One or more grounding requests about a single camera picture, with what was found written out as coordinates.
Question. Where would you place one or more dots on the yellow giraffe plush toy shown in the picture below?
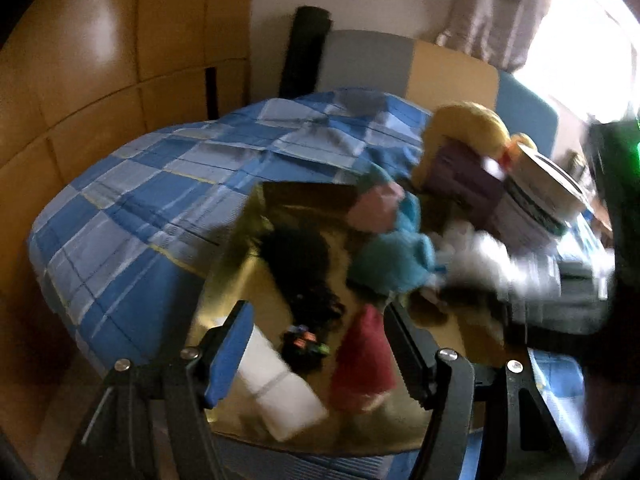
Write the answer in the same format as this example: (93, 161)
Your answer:
(477, 127)

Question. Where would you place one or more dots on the beige curtain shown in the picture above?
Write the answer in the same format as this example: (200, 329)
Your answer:
(498, 32)

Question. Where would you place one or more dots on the blue checked bedsheet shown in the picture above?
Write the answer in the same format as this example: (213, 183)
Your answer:
(153, 246)

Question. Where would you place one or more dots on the white towel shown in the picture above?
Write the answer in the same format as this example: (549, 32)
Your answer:
(285, 402)

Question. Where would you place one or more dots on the brown purple box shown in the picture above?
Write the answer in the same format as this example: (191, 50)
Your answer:
(474, 182)

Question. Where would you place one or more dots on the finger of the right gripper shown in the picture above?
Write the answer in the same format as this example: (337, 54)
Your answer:
(599, 266)

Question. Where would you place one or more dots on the white protein powder can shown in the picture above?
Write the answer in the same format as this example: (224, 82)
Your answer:
(538, 204)

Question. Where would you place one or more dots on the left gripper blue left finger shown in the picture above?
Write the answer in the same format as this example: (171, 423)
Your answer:
(230, 342)

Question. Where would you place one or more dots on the teal plush toy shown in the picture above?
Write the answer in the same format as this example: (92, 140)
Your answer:
(397, 257)

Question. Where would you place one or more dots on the wooden wardrobe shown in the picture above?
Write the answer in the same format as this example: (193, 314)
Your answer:
(80, 78)

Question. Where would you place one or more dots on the black rolled mat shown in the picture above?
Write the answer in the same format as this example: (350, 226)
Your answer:
(311, 25)

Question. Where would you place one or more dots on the grey yellow blue headboard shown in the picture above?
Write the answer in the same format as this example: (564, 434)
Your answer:
(430, 76)

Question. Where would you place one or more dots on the white sock with blue band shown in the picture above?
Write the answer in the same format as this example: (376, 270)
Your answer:
(469, 257)

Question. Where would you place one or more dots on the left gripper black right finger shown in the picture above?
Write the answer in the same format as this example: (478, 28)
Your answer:
(415, 352)

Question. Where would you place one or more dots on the red knit item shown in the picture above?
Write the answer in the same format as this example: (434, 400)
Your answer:
(363, 375)

